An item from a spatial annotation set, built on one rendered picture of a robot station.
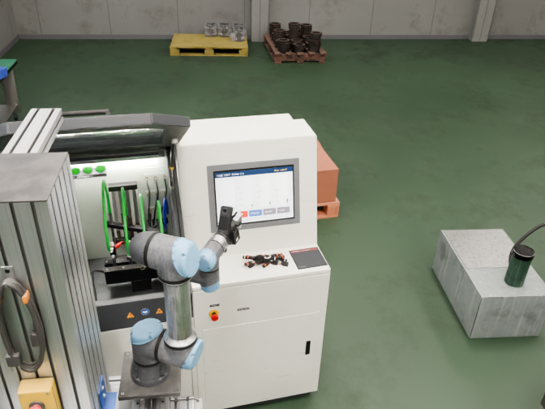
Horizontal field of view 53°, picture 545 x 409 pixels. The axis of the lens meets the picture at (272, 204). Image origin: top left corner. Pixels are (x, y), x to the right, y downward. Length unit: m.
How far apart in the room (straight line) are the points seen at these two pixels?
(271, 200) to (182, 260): 1.16
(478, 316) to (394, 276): 0.80
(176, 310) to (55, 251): 0.59
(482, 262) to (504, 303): 0.37
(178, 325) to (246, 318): 0.97
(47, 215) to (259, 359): 1.94
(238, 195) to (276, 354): 0.91
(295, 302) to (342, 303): 1.26
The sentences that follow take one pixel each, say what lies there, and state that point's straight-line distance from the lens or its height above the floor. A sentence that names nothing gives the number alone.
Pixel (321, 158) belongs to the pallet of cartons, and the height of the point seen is 0.49.
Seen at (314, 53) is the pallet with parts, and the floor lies 0.16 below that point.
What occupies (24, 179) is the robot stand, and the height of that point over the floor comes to 2.03.
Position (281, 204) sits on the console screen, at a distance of 2.80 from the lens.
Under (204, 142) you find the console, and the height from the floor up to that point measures 1.55.
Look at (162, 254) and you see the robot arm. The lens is 1.72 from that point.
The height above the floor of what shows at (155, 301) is 0.93.
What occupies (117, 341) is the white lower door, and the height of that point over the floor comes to 0.72.
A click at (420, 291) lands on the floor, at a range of 4.32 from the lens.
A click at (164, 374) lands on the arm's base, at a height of 1.06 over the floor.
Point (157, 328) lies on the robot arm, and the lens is 2.04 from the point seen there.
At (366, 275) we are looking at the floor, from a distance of 4.37.
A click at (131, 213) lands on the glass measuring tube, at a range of 2.99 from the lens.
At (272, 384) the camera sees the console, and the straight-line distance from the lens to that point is 3.24.
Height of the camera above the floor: 2.67
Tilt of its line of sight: 31 degrees down
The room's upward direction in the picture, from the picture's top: 2 degrees clockwise
